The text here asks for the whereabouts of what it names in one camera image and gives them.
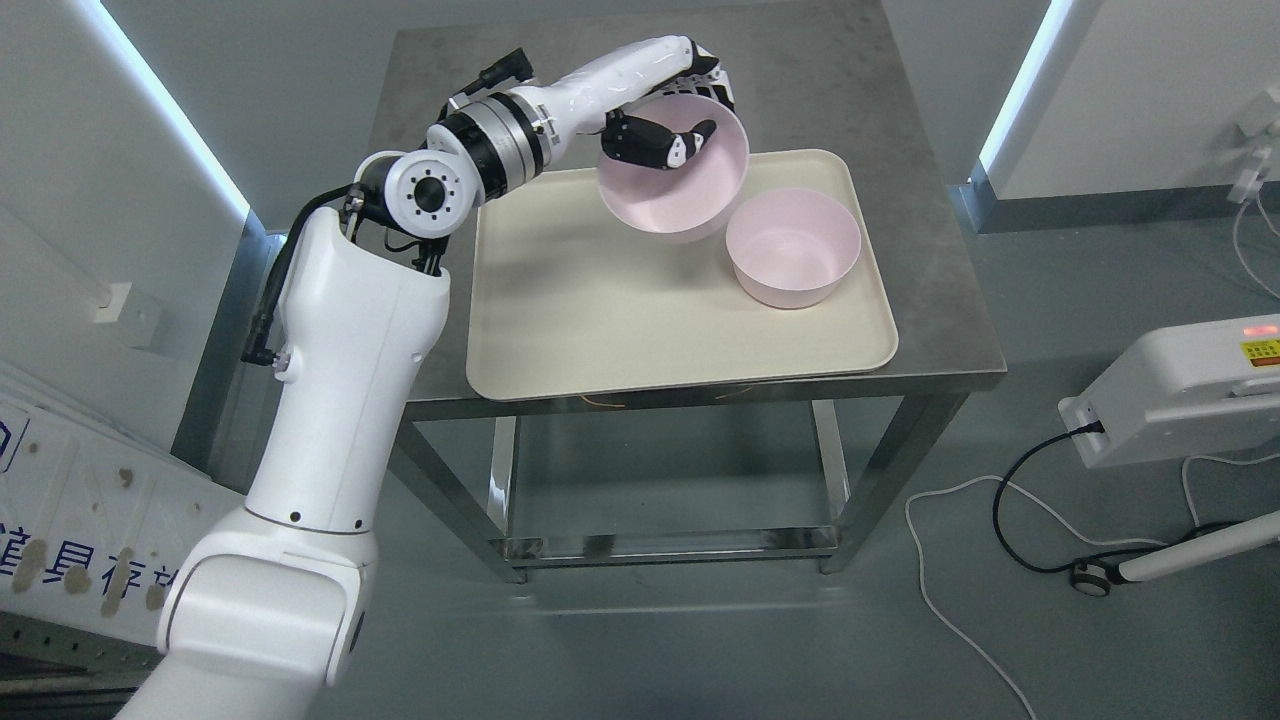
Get white wall socket left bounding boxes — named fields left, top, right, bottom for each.
left=92, top=282, right=134, bottom=325

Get pink bowl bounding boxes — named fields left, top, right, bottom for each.
left=724, top=187, right=864, bottom=310
left=596, top=95, right=749, bottom=243

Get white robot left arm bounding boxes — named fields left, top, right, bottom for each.
left=119, top=35, right=733, bottom=719

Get black power cable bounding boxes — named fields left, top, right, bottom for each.
left=992, top=423, right=1242, bottom=574

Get white floor cable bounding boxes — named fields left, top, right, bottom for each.
left=905, top=455, right=1280, bottom=720

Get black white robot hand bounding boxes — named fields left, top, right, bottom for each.
left=600, top=38, right=736, bottom=170

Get stainless steel table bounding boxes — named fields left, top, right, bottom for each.
left=371, top=1, right=1007, bottom=583

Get white sign board blue characters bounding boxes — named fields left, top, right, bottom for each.
left=1, top=389, right=243, bottom=646

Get white machine with red light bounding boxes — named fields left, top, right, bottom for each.
left=1057, top=314, right=1279, bottom=468

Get beige plastic tray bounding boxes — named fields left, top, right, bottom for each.
left=466, top=169, right=899, bottom=402

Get white wall plug right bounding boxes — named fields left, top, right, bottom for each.
left=1226, top=83, right=1279, bottom=205

